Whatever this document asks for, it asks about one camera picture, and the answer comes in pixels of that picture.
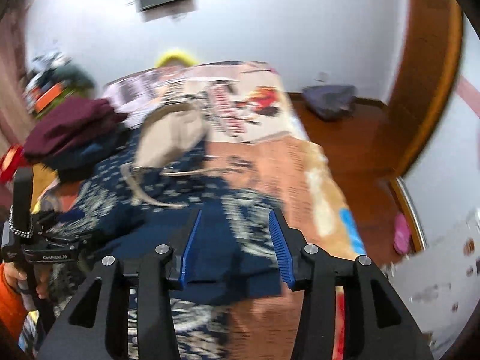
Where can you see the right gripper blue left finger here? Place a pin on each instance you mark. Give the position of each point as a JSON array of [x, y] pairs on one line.
[[184, 247]]

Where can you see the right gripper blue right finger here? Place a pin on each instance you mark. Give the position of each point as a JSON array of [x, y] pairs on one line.
[[281, 235]]

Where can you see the navy patterned hooded garment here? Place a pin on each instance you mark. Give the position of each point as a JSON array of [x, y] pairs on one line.
[[141, 197]]

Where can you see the orange left sleeve forearm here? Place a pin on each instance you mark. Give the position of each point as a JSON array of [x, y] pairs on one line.
[[13, 312]]

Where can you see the person's left hand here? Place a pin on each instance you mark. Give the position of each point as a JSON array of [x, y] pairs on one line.
[[14, 275]]

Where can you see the red bag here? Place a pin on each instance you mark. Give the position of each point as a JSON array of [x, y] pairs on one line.
[[11, 161]]

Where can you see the dark navy folded garment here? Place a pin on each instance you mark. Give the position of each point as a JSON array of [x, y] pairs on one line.
[[77, 164]]

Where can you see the printed orange bed blanket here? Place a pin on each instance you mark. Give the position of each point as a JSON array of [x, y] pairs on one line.
[[251, 116]]

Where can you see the maroon folded garment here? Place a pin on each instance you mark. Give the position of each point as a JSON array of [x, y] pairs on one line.
[[74, 122]]

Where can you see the pink slipper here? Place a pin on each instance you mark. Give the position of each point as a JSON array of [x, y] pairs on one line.
[[402, 234]]

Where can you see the purple grey floor cushion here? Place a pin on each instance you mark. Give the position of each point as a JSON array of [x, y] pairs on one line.
[[330, 102]]

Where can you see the green box with clutter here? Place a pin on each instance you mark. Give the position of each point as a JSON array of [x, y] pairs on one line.
[[52, 78]]

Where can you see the yellow object behind bed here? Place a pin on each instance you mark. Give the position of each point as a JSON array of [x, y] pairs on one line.
[[176, 57]]

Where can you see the brown wooden door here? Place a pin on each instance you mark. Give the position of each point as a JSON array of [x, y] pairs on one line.
[[425, 77]]

